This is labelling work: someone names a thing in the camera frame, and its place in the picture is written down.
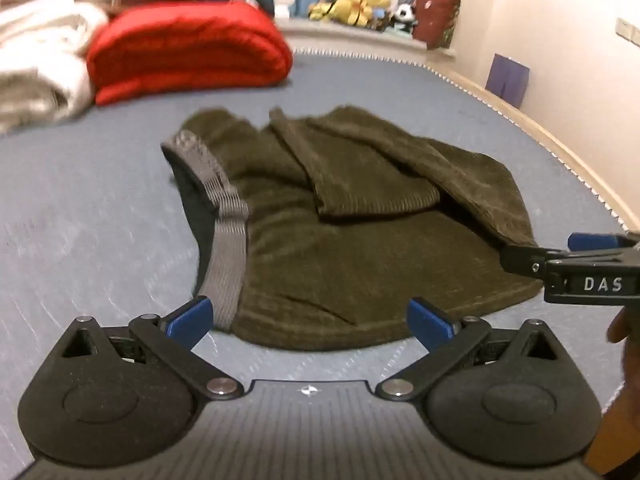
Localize yellow bear plush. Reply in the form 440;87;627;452
307;0;394;29

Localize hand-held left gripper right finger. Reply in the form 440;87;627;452
375;297;563;402

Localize beige bed frame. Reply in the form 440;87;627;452
279;14;640;223

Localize person's right hand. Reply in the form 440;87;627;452
607;305;640;347

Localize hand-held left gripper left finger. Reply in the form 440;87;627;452
60;296;246;402

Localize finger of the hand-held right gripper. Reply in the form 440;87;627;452
568;232;640;262
500;244;551;279

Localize grey-blue mattress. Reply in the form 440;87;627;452
0;47;640;466

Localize dark red pillow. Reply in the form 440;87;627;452
412;0;462;51

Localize olive corduroy pants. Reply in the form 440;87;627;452
161;105;546;353

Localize panda plush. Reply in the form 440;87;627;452
390;2;419;32

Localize cream white blanket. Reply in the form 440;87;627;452
0;0;109;136

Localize wall switch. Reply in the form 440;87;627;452
616;17;640;44

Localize red folded quilt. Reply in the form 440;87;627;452
86;0;295;107

